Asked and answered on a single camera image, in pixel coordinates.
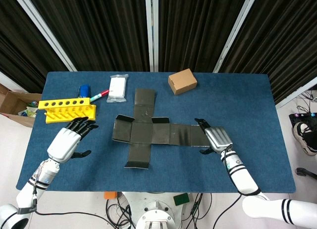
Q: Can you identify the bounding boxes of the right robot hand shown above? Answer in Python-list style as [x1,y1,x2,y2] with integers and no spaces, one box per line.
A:
[194,118,234,155]

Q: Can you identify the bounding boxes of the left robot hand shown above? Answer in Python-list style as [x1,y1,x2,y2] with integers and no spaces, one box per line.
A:
[46,116,100,165]

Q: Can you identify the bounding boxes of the black foldable cardboard box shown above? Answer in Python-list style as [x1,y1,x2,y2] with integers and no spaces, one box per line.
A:
[111,88,214,170]

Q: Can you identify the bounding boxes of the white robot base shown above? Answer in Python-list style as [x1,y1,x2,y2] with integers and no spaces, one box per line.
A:
[122,191,193,229]

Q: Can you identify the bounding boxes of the small brown cardboard box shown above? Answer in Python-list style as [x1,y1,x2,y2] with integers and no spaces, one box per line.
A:
[168,68,198,95]

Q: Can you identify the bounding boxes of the dark green rectangular block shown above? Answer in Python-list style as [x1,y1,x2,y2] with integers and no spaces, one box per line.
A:
[173,192,190,207]

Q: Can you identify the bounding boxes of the yellow test tube rack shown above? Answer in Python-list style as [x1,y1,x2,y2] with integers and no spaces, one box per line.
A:
[38,97,97,125]

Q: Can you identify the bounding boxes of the blue table mat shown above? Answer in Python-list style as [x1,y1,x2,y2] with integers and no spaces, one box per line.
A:
[15,71,297,195]

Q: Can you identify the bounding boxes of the blue bottle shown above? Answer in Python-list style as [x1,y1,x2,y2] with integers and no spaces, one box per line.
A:
[78,84,92,99]

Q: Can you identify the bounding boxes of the red and teal marker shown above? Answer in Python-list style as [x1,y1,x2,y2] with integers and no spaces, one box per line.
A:
[89,89,110,103]

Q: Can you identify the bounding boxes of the open brown floor carton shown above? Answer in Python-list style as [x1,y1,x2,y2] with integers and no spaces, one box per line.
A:
[0,83,43,128]

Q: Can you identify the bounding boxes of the white packet in clear bag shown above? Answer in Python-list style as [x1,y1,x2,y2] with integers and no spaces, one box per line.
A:
[106,74,130,103]

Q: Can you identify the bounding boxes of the black device with coloured buttons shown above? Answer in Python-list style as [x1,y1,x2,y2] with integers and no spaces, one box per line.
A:
[289,112,317,126]

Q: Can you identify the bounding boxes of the black and white sneaker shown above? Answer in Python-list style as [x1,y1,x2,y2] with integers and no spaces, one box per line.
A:
[292,122,317,157]

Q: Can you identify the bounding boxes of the black floor foot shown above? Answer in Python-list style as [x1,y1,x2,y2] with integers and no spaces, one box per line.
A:
[296,167,317,178]

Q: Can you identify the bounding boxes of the black pleated curtain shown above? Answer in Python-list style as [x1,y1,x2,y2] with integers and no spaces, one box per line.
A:
[158,0,254,73]
[0,0,69,94]
[218,0,317,105]
[24,0,151,72]

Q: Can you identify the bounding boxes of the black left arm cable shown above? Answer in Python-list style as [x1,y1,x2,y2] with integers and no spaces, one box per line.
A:
[31,164,129,229]

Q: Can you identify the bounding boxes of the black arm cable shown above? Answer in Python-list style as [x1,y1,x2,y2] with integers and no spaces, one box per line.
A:
[31,164,129,229]
[215,149,245,226]

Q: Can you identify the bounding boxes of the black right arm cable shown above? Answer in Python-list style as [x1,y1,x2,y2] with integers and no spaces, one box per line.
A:
[215,149,245,226]

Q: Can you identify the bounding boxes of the black cable tangle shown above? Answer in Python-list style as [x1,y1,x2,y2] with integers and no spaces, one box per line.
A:
[184,193,213,229]
[106,196,136,229]

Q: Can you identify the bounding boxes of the white frame post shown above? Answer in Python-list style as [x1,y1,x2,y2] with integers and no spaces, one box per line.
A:
[212,0,260,74]
[145,0,159,72]
[0,70,19,92]
[275,76,317,110]
[10,0,78,72]

